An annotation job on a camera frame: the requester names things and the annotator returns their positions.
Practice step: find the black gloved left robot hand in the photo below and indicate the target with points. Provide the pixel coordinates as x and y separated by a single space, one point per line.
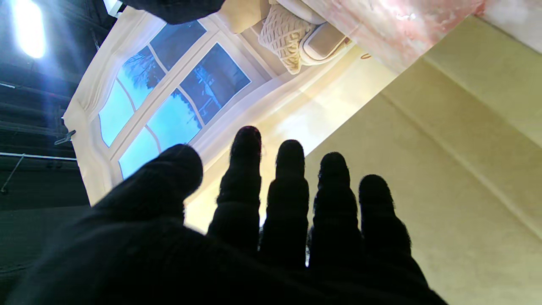
169 254

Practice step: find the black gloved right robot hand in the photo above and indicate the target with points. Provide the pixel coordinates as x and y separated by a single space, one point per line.
178 10

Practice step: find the kraft paper bag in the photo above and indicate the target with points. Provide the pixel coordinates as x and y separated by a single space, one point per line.
444 169

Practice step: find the plain beige cushion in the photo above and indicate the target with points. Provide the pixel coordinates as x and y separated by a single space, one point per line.
243 15

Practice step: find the cream knitted cushion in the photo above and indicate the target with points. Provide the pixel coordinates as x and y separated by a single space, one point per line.
288 38

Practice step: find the sheer cream curtain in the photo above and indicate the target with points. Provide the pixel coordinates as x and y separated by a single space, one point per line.
254 106

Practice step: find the beige sofa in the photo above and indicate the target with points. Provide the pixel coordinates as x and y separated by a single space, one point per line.
322 40

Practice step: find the bright studio ceiling light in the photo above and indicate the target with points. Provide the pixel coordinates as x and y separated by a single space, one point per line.
29 25

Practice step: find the metal backdrop clamp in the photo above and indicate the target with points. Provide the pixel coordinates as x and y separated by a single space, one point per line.
65 137

